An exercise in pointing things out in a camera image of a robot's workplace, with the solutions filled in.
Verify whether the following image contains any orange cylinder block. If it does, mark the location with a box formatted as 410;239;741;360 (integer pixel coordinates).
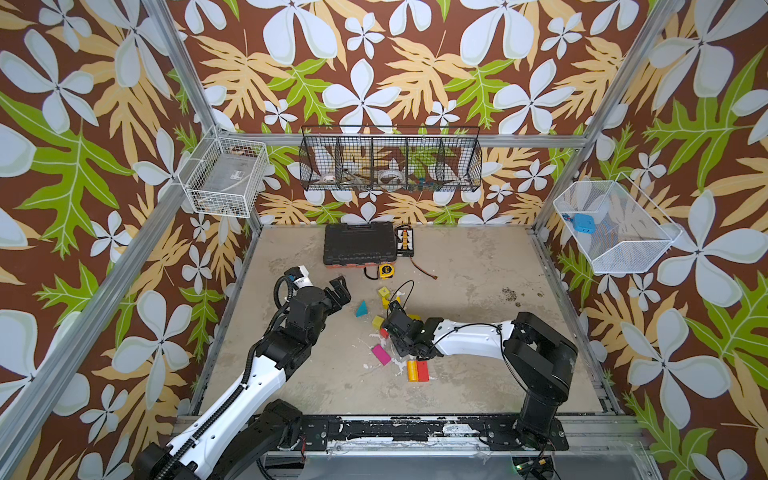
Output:
407;360;419;382

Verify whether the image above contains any red rectangular block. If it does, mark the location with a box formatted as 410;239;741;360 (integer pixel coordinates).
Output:
416;361;430;382

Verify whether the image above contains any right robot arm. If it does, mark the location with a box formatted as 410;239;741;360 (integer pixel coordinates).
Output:
382;303;578;450

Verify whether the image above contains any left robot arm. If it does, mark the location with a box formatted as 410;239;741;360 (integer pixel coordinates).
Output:
133;267;351;479

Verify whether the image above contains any teal triangle block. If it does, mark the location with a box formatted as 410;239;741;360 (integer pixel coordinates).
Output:
355;301;369;318

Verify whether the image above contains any magenta block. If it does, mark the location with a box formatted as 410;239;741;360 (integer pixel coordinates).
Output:
371;344;392;366

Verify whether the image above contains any yellow arch block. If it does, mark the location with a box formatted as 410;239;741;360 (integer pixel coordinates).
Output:
382;294;401;310

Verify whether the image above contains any black tool case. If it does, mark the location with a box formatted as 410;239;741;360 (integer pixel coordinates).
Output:
323;222;398;267

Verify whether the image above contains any yellow tape measure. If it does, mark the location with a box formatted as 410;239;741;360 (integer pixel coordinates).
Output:
378;263;395;279

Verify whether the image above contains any black battery holder box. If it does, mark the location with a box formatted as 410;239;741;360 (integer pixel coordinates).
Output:
395;225;415;258

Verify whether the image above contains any blue object in basket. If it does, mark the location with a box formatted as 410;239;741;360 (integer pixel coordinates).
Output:
570;213;597;234

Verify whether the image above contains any white mesh basket right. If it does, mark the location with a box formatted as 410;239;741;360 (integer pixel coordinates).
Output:
554;174;683;275

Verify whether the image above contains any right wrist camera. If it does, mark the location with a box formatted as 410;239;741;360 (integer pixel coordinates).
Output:
388;300;407;318

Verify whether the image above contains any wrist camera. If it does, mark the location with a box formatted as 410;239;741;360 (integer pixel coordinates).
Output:
284;265;313;290
388;300;407;318

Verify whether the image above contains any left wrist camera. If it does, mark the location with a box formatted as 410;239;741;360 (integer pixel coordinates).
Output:
284;265;313;290

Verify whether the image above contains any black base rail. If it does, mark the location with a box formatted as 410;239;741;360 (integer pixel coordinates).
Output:
300;414;570;452

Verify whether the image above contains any black wire basket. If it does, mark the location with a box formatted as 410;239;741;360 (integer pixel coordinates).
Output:
298;125;483;192

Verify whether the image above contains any white wire basket left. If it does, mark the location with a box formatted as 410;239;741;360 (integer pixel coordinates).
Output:
178;128;270;219

